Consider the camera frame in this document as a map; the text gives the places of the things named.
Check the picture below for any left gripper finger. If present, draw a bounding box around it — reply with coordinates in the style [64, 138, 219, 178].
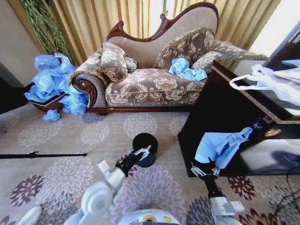
[138, 151, 151, 162]
[134, 145, 153, 156]

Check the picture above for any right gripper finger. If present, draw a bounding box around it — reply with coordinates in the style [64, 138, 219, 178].
[208, 157, 221, 177]
[190, 161, 206, 179]

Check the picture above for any black round trash bin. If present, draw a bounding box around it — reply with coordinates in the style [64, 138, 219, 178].
[132, 133, 159, 168]

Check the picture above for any blue garbage bag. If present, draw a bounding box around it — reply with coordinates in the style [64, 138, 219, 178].
[195, 126, 254, 170]

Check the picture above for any small blue bag wad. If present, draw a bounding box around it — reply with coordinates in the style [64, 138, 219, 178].
[42, 109, 61, 122]

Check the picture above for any crumpled blue bag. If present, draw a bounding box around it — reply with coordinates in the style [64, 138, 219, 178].
[168, 58, 209, 82]

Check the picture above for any white plastic bag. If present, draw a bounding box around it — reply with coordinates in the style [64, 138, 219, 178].
[229, 64, 300, 107]

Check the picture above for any black cabinet with gold trim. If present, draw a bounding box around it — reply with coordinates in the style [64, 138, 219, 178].
[177, 59, 300, 178]

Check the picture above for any white robot front shell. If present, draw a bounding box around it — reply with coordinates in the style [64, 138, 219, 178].
[116, 209, 181, 225]

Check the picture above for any floral wood-framed chaise sofa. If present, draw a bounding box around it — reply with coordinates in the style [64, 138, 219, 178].
[67, 1, 269, 116]

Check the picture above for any thin black pole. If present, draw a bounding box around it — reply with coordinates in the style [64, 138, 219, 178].
[0, 151, 88, 160]

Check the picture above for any small floral bolster cushion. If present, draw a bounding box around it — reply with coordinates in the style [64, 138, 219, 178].
[125, 56, 138, 73]

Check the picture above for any square floral fringed pillow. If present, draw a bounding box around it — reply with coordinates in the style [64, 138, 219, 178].
[97, 41, 129, 83]

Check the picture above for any flat floral pillow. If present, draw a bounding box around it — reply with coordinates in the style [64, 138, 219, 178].
[191, 50, 224, 71]

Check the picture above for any large floral fringed pillow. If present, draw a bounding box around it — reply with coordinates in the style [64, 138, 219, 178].
[153, 26, 216, 70]

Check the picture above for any big pile of blue bags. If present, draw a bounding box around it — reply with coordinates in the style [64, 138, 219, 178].
[24, 52, 90, 115]

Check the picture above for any beige pleated curtain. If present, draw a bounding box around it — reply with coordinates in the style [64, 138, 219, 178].
[6, 0, 282, 68]

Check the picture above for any dark furniture piece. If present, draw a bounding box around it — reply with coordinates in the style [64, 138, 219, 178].
[0, 61, 36, 115]

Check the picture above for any green hanging plant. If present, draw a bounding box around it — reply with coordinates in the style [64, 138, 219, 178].
[20, 0, 76, 67]

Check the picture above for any gold cabinet handle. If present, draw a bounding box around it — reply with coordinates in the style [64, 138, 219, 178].
[264, 128, 282, 138]

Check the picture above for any black cable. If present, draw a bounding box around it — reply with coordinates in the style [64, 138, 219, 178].
[273, 168, 300, 222]

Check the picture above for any black screen frame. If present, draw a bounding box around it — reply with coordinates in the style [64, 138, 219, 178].
[268, 22, 300, 69]

